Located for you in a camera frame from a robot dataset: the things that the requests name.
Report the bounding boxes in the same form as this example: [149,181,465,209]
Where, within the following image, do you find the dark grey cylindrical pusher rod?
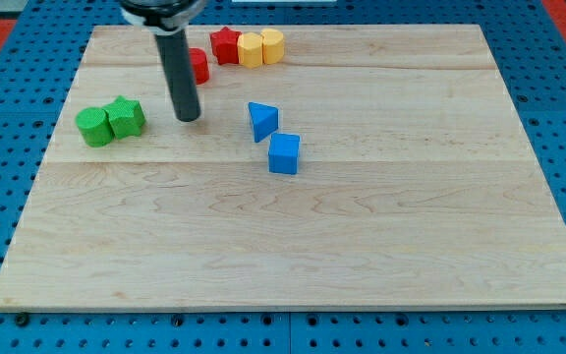
[155,29,201,122]

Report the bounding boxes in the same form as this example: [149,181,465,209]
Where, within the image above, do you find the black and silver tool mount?
[119,0,208,34]

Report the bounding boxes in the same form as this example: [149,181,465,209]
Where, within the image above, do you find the red cylinder block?
[189,47,210,85]

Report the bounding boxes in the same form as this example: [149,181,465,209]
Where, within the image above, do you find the red star block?
[209,27,242,65]

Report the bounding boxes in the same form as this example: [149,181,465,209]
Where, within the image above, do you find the yellow hexagon block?
[237,32,263,69]

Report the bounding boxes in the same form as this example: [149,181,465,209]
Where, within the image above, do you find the green star block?
[102,95,146,140]

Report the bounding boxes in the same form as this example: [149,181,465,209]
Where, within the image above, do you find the yellow cylinder block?
[261,29,285,65]

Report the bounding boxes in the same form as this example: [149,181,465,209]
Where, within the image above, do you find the green cylinder block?
[75,107,114,148]

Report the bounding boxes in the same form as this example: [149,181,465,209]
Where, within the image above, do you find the blue triangle block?
[248,102,279,143]

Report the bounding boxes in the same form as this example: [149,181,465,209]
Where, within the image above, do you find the blue cube block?
[268,133,301,175]

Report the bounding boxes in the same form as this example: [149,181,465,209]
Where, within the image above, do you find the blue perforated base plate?
[0,1,566,353]

